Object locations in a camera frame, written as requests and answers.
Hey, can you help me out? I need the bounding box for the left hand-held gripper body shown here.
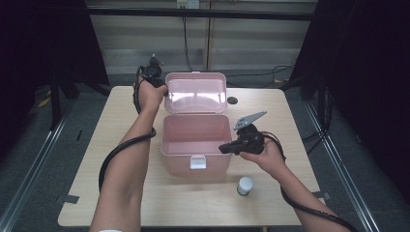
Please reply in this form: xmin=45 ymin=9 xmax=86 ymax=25
xmin=138 ymin=53 xmax=167 ymax=89

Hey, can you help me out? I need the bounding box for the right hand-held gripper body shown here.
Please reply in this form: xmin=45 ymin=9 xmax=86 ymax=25
xmin=233 ymin=110 xmax=268 ymax=156

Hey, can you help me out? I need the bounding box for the pink storage box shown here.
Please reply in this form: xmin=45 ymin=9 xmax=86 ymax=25
xmin=160 ymin=71 xmax=234 ymax=178

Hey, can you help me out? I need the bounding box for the white bottle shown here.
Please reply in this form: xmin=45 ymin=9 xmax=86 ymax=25
xmin=236 ymin=176 xmax=254 ymax=197

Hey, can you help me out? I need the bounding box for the person's left hand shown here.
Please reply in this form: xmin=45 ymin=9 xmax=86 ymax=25
xmin=133 ymin=77 xmax=168 ymax=114

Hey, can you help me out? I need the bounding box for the person's right hand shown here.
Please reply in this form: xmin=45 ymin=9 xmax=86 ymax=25
xmin=239 ymin=138 xmax=288 ymax=178

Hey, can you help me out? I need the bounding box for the grey tape piece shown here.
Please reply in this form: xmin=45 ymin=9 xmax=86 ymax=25
xmin=311 ymin=190 xmax=333 ymax=201
xmin=55 ymin=193 xmax=80 ymax=205

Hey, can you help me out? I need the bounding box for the black metal stand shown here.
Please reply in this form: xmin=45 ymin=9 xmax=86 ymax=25
xmin=47 ymin=72 xmax=80 ymax=131

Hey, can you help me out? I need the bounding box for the yellow floor tape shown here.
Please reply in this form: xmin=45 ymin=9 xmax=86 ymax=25
xmin=37 ymin=96 xmax=52 ymax=109

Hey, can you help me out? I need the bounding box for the black curtain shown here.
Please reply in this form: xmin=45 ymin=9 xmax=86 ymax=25
xmin=0 ymin=0 xmax=110 ymax=159
xmin=289 ymin=0 xmax=410 ymax=204

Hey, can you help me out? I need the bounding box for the black floor cable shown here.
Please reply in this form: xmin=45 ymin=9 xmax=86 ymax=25
xmin=182 ymin=15 xmax=296 ymax=89

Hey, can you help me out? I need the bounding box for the bundle of black cables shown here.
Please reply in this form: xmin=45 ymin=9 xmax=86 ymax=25
xmin=301 ymin=86 xmax=335 ymax=155

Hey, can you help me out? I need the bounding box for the black horizontal frame bar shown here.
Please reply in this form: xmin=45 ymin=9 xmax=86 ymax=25
xmin=86 ymin=8 xmax=318 ymax=22

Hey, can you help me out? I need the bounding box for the white wall outlet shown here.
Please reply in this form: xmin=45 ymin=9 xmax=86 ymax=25
xmin=176 ymin=0 xmax=201 ymax=10

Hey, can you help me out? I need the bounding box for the metal floor rail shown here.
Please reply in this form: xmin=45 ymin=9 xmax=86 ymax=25
xmin=0 ymin=96 xmax=77 ymax=232
xmin=304 ymin=101 xmax=382 ymax=232

